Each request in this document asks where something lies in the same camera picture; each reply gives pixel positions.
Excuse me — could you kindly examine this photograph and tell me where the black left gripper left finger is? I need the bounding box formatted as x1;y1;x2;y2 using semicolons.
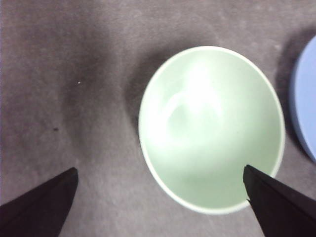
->
0;167;79;237

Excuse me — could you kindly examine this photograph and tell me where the green ribbed bowl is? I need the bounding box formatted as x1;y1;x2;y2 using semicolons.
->
138;45;286;215

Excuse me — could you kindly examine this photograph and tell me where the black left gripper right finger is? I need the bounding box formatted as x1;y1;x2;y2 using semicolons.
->
242;164;316;237

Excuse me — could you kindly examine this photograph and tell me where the blue round plate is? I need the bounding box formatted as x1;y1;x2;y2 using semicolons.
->
289;34;316;163

